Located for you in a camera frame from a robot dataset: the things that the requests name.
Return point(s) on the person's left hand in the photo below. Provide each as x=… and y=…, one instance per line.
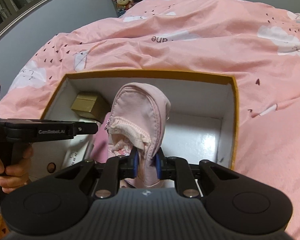
x=16, y=175

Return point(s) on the pink zip pouch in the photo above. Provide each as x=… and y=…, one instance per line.
x=138, y=119

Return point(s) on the white rectangular box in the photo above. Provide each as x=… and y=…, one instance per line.
x=76, y=152

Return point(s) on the orange cardboard storage box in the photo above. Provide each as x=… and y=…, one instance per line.
x=185, y=114

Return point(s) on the small gold gift box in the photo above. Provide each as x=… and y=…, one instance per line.
x=91, y=106

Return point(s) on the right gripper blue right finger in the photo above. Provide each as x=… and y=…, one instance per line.
x=160, y=165

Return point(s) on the pink cloud-print bedspread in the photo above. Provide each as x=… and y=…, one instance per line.
x=256, y=43

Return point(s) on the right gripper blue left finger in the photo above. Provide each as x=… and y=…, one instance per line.
x=135, y=163

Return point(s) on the pink notebook wallet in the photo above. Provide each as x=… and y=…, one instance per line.
x=99, y=152

